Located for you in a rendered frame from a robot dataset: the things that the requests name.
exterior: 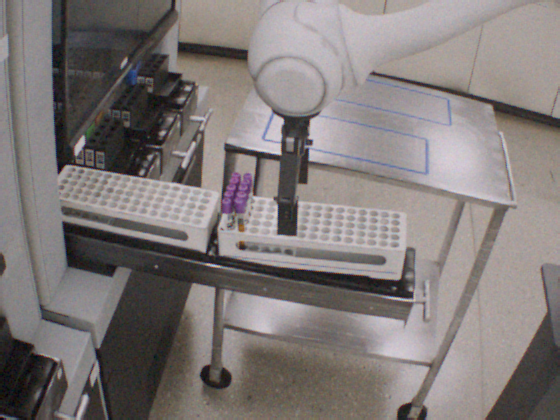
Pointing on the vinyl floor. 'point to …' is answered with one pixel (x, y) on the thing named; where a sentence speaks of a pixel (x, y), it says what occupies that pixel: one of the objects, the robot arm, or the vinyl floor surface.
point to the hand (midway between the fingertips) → (293, 201)
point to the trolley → (439, 110)
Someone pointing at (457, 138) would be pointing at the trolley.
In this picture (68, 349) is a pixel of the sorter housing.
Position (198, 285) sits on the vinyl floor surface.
